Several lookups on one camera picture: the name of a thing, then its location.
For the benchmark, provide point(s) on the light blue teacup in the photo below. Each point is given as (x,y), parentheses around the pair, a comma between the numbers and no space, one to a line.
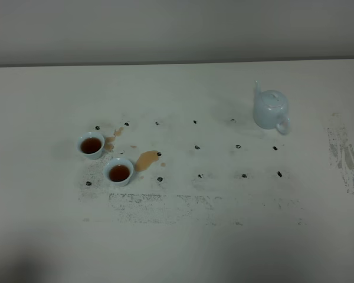
(118,171)
(91,145)

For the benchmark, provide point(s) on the far light blue teacup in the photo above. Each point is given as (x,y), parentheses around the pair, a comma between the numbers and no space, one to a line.
(91,145)

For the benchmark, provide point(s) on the light blue porcelain teapot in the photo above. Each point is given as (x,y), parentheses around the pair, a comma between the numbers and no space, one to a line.
(271,110)

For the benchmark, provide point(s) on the near light blue teacup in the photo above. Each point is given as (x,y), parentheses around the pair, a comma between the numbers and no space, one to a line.
(118,171)

